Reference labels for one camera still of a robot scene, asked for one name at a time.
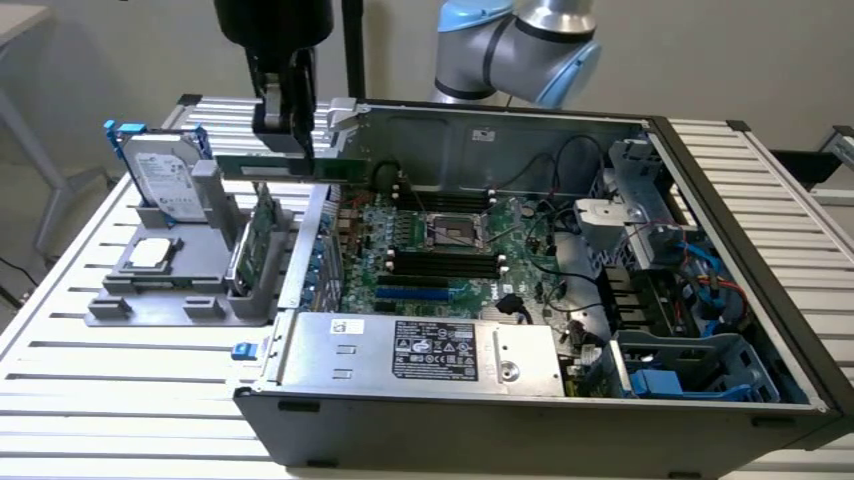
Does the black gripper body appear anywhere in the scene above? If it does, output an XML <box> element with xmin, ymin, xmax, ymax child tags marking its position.
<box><xmin>212</xmin><ymin>0</ymin><xmax>338</xmax><ymax>52</ymax></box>

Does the green RAM stick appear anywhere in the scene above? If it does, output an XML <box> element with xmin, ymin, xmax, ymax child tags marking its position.
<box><xmin>213</xmin><ymin>153</ymin><xmax>372</xmax><ymax>184</ymax></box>

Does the blue expansion slot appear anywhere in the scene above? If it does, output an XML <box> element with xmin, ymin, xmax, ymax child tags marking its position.
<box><xmin>374</xmin><ymin>286</ymin><xmax>449</xmax><ymax>302</ymax></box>

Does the silver case latch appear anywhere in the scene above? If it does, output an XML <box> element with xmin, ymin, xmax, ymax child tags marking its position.
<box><xmin>325</xmin><ymin>97</ymin><xmax>372</xmax><ymax>134</ymax></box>

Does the black vertical pole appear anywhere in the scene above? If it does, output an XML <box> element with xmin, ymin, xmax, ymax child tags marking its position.
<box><xmin>340</xmin><ymin>0</ymin><xmax>368</xmax><ymax>99</ymax></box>

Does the silver hard disk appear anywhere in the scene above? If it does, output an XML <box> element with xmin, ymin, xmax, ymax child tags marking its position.
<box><xmin>121</xmin><ymin>131</ymin><xmax>209</xmax><ymax>224</ymax></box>

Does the green graphics card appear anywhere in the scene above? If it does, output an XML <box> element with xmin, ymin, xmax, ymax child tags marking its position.
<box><xmin>224</xmin><ymin>181</ymin><xmax>282</xmax><ymax>297</ymax></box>

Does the blue disk caddy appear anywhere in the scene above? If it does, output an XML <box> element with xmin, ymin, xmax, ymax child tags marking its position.
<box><xmin>102</xmin><ymin>118</ymin><xmax>213</xmax><ymax>211</ymax></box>

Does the silver CPU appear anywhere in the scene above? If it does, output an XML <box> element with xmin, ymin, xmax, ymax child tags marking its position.
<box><xmin>125</xmin><ymin>238</ymin><xmax>180</xmax><ymax>269</ymax></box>

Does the CPU socket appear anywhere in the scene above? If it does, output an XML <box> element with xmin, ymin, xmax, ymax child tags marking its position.
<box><xmin>414</xmin><ymin>211</ymin><xmax>500</xmax><ymax>252</ymax></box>

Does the grey parts rack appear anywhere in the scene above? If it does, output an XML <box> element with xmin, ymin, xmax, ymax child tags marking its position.
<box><xmin>83</xmin><ymin>160</ymin><xmax>300</xmax><ymax>329</ymax></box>

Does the green Dell motherboard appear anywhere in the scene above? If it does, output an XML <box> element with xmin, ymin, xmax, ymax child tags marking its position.
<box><xmin>330</xmin><ymin>185</ymin><xmax>569</xmax><ymax>327</ymax></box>

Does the silver power supply unit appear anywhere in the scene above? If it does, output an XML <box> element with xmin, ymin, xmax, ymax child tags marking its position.
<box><xmin>277</xmin><ymin>311</ymin><xmax>568</xmax><ymax>400</ymax></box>

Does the silver disk bay cage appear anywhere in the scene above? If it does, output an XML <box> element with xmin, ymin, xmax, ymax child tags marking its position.
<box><xmin>601</xmin><ymin>138</ymin><xmax>703</xmax><ymax>267</ymax></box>

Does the black open PC case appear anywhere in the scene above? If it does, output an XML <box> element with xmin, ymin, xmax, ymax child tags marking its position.
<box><xmin>232</xmin><ymin>97</ymin><xmax>854</xmax><ymax>470</ymax></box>

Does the black box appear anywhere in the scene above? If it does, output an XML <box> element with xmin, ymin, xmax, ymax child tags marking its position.
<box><xmin>768</xmin><ymin>148</ymin><xmax>836</xmax><ymax>192</ymax></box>

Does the blue-grey drive cage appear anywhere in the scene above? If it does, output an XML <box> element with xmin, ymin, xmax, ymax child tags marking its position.
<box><xmin>611</xmin><ymin>330</ymin><xmax>783</xmax><ymax>402</ymax></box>

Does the grey desk frame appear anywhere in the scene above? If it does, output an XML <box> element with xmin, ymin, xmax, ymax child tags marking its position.
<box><xmin>0</xmin><ymin>0</ymin><xmax>115</xmax><ymax>262</ymax></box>

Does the black looped wire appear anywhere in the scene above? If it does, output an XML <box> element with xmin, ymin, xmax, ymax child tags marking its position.
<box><xmin>550</xmin><ymin>135</ymin><xmax>609</xmax><ymax>202</ymax></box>

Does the black floor cable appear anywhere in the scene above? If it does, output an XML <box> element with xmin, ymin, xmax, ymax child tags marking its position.
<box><xmin>0</xmin><ymin>255</ymin><xmax>39</xmax><ymax>312</ymax></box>

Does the silver fan bracket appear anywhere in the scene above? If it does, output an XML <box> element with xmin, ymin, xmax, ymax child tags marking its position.
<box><xmin>570</xmin><ymin>197</ymin><xmax>627</xmax><ymax>227</ymax></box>

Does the blue SATA wire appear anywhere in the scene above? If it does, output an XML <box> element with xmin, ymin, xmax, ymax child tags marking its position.
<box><xmin>671</xmin><ymin>238</ymin><xmax>723</xmax><ymax>322</ymax></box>

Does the red wire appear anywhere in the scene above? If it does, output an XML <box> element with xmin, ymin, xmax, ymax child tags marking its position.
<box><xmin>704</xmin><ymin>278</ymin><xmax>749</xmax><ymax>303</ymax></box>

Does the aluminium rail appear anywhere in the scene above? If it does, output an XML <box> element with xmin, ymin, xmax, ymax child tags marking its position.
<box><xmin>808</xmin><ymin>126</ymin><xmax>854</xmax><ymax>207</ymax></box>

